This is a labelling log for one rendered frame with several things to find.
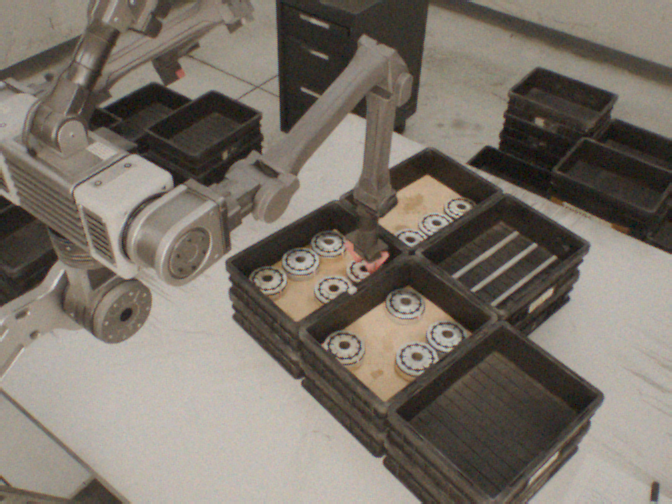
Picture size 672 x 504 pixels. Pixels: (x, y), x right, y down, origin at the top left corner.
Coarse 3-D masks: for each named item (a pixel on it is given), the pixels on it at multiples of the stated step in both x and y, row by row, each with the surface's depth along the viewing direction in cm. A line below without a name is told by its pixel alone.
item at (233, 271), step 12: (324, 204) 203; (288, 228) 195; (264, 240) 191; (240, 252) 188; (408, 252) 189; (228, 264) 185; (384, 264) 186; (240, 276) 182; (372, 276) 183; (252, 288) 179; (264, 300) 176; (336, 300) 177; (276, 312) 174; (312, 312) 173; (288, 324) 172; (300, 324) 171
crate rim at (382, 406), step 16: (416, 256) 188; (384, 272) 184; (432, 272) 184; (368, 288) 180; (336, 304) 175; (480, 304) 177; (496, 320) 173; (304, 336) 168; (320, 352) 165; (448, 352) 166; (336, 368) 163; (432, 368) 162; (352, 384) 160; (416, 384) 159; (368, 400) 158
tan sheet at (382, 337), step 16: (384, 304) 189; (432, 304) 190; (368, 320) 185; (384, 320) 185; (432, 320) 186; (368, 336) 181; (384, 336) 181; (400, 336) 182; (416, 336) 182; (368, 352) 178; (384, 352) 178; (368, 368) 174; (384, 368) 174; (368, 384) 171; (384, 384) 171; (400, 384) 171; (384, 400) 167
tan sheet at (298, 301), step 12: (348, 240) 207; (348, 252) 203; (276, 264) 199; (324, 264) 200; (336, 264) 200; (324, 276) 196; (288, 288) 193; (300, 288) 193; (312, 288) 193; (276, 300) 189; (288, 300) 189; (300, 300) 190; (312, 300) 190; (288, 312) 186; (300, 312) 187
